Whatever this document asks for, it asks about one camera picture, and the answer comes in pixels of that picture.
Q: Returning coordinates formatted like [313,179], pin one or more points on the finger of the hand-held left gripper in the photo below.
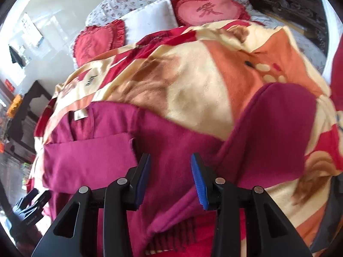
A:
[26,199]
[42,200]

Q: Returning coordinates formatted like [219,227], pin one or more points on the dark wooden side table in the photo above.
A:
[24,128]

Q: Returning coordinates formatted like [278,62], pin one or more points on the orange object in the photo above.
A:
[14,105]

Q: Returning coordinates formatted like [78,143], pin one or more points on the dark carved wooden headboard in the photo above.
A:
[289,5]

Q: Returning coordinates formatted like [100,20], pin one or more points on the magenta knit sweater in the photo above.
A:
[93,160]

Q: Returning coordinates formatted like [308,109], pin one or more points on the small red heart pillow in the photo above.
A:
[91,42]

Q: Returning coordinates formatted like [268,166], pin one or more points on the large red heart pillow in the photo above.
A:
[206,10]

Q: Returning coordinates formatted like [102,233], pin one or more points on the printed fleece blanket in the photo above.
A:
[201,85]

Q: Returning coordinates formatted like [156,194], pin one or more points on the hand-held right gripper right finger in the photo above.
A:
[197,182]

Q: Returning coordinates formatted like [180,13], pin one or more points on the red wall sticker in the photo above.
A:
[9,85]

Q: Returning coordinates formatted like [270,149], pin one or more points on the wall calendar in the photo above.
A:
[32,29]

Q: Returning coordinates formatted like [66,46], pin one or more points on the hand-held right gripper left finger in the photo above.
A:
[145,176]

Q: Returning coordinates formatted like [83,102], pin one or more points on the white pillow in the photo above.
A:
[150,21]

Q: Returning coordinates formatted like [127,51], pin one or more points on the black hanging cloth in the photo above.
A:
[16,55]

